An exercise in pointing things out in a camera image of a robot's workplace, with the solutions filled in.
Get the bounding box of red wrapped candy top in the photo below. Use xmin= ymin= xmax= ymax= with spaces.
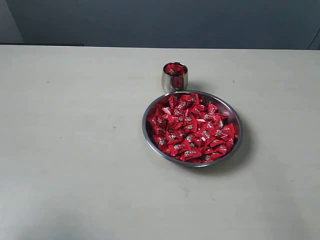
xmin=180 ymin=93 xmax=200 ymax=106

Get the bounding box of steel bowl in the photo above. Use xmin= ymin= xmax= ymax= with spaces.
xmin=142 ymin=90 xmax=243 ymax=168

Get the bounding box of red candy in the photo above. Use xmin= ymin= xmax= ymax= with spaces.
xmin=220 ymin=123 xmax=235 ymax=141
xmin=147 ymin=115 xmax=168 ymax=129
xmin=164 ymin=63 xmax=176 ymax=76
xmin=178 ymin=68 xmax=187 ymax=76
xmin=174 ymin=64 xmax=185 ymax=75
xmin=180 ymin=147 xmax=202 ymax=162
xmin=180 ymin=93 xmax=200 ymax=106

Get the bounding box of red wrapped candy front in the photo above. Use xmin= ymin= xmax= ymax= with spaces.
xmin=180 ymin=147 xmax=202 ymax=162

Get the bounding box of stainless steel cup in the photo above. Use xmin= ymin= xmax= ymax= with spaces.
xmin=161 ymin=62 xmax=188 ymax=93

